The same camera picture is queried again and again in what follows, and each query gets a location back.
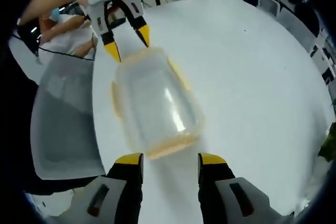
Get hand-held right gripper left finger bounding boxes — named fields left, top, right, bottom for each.
left=69, top=152, right=144, bottom=224

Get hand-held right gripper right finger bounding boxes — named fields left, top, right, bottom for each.
left=197, top=152, right=271, bottom=224

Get clear container with yellow buckle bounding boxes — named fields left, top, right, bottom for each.
left=109, top=46, right=207, bottom=161

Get person's white shirt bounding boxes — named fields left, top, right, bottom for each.
left=39, top=15, right=100, bottom=61

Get grey mesh office chair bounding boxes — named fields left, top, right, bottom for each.
left=29, top=56, right=107, bottom=182

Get green potted plant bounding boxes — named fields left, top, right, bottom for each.
left=317, top=121, right=336, bottom=162

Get black cable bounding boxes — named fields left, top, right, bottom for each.
left=38, top=46, right=96, bottom=61

